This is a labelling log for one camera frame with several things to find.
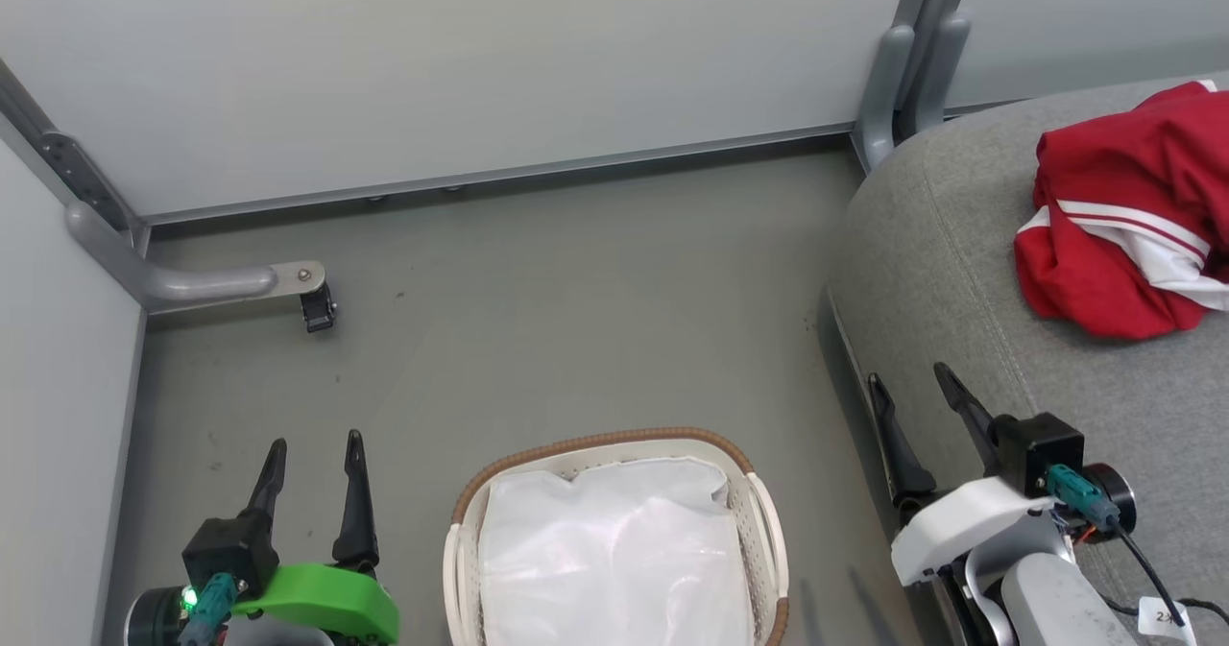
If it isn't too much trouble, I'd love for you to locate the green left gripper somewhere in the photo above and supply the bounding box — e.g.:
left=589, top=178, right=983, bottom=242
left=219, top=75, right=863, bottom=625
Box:
left=229, top=429, right=400, bottom=645

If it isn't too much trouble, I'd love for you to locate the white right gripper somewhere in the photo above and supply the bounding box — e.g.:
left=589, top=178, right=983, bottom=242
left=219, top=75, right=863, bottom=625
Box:
left=866, top=361, right=1059, bottom=587

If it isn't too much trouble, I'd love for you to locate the red Bulls jersey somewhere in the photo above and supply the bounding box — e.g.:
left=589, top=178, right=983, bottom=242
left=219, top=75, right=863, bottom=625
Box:
left=1013, top=79, right=1229, bottom=343

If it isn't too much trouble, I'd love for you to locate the grey fabric sofa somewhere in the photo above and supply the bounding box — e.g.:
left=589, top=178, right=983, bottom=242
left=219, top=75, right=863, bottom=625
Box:
left=824, top=70, right=1229, bottom=646

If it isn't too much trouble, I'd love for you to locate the small black caster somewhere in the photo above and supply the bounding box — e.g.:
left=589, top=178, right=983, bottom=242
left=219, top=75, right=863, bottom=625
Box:
left=299, top=282, right=338, bottom=334

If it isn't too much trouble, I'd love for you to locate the white laundry basket brown rim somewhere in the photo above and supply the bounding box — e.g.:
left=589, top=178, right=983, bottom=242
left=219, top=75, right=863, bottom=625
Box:
left=441, top=426, right=791, bottom=646

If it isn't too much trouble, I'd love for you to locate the grey curved partition foot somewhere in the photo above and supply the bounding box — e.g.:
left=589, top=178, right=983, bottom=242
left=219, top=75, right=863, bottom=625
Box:
left=63, top=200, right=327, bottom=315

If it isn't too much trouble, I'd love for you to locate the white paper tag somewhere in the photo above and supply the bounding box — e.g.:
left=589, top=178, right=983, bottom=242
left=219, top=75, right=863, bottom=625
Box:
left=1137, top=595, right=1198, bottom=645

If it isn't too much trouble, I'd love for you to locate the white basket liner bag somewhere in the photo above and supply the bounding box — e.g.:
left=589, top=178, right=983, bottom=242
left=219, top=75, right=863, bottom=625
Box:
left=476, top=455, right=757, bottom=646

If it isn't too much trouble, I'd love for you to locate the teal left camera connector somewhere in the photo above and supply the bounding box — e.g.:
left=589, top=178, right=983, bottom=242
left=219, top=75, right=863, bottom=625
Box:
left=177, top=572, right=239, bottom=646

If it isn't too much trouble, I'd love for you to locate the teal camera connector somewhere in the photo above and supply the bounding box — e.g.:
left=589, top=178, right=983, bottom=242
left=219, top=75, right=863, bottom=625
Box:
left=1044, top=463, right=1121, bottom=533
left=177, top=572, right=239, bottom=646

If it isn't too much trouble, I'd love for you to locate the teal right camera connector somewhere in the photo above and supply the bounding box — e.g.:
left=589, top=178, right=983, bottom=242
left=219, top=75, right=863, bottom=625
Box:
left=1044, top=463, right=1121, bottom=533

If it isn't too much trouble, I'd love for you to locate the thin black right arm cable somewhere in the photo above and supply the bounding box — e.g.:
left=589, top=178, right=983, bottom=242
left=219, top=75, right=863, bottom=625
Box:
left=1104, top=523, right=1229, bottom=630

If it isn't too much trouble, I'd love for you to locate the grey partition bottom rail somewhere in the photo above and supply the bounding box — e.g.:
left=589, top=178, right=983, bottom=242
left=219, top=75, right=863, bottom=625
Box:
left=140, top=123, right=857, bottom=227

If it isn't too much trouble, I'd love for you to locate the grey slotted corner post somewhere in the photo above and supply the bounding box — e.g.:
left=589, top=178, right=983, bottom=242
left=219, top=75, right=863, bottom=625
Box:
left=0, top=57, right=151, bottom=249

